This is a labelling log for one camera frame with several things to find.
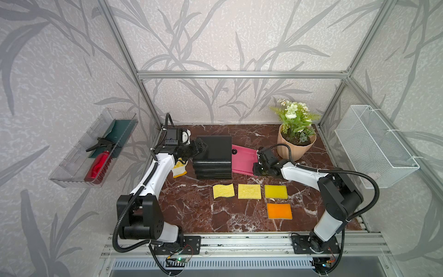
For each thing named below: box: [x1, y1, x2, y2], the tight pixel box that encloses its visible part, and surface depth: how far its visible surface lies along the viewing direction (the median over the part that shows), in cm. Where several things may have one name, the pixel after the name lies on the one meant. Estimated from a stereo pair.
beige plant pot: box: [276, 124, 317, 162], surface depth 96 cm
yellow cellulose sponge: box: [237, 184, 262, 200], surface depth 91 cm
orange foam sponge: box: [266, 203, 293, 220], surface depth 84 cm
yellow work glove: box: [171, 157, 189, 179], surface depth 98 cm
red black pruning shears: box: [84, 137, 116, 185], surface depth 61 cm
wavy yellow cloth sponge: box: [212, 183, 235, 200], surface depth 90 cm
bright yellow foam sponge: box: [264, 184, 288, 200], surface depth 91 cm
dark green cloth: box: [88, 118, 137, 159], surface depth 69 cm
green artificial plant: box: [269, 99, 321, 143], surface depth 87 cm
